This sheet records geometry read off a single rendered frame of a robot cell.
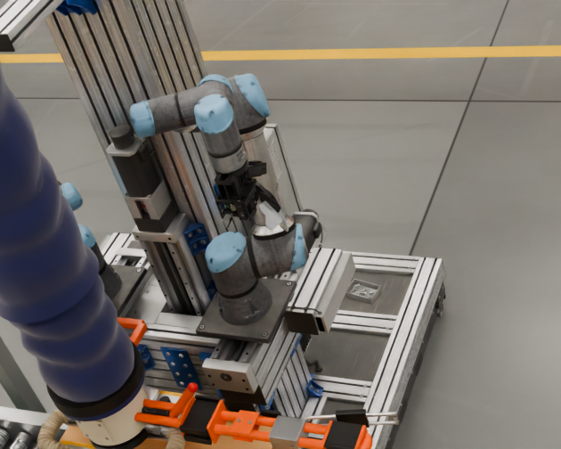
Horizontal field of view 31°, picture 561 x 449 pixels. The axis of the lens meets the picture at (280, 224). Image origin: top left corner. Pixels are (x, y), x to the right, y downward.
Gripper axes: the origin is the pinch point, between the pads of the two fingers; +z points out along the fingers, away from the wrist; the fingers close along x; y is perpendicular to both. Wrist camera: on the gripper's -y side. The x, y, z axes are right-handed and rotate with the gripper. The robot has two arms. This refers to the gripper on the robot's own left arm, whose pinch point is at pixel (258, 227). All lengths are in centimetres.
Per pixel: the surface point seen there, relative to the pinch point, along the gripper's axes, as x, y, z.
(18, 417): -114, 0, 93
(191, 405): -15.1, 27.6, 32.0
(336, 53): -118, -308, 152
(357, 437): 27, 30, 31
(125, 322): -46, 5, 33
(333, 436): 21.4, 30.5, 31.4
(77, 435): -60, 25, 58
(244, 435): 0.2, 32.4, 33.2
